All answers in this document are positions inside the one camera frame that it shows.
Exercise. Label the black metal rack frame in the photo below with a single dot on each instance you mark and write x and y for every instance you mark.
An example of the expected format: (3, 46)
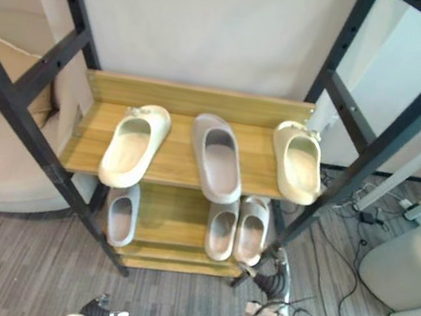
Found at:
(8, 94)

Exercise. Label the cream slipper with charms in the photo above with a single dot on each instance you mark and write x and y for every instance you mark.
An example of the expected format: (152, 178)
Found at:
(299, 178)
(126, 160)

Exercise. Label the beige cushion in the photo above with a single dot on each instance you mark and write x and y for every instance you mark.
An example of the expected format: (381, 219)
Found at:
(17, 61)

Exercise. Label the small grey slipper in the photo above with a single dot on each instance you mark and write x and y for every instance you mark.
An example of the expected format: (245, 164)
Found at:
(119, 229)

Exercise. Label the wide wooden shelf board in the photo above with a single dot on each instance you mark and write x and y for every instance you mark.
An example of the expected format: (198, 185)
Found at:
(179, 153)

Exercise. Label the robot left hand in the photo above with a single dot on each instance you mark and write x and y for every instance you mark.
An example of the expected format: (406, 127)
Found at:
(98, 310)

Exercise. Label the large grey slipper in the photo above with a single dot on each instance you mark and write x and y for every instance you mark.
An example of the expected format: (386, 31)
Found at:
(216, 177)

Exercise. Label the black power adapter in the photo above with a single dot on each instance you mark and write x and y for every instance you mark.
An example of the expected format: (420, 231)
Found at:
(367, 218)

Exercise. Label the grey rounded stool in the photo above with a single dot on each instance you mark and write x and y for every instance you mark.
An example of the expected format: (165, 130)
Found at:
(410, 262)

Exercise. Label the beige slipper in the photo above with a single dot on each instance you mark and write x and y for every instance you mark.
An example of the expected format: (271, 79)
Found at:
(248, 250)
(218, 245)

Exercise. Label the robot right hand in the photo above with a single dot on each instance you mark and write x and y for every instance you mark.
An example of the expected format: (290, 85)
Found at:
(270, 284)

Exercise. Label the narrow wooden shelf board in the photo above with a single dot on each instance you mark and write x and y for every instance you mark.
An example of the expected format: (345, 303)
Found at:
(172, 220)

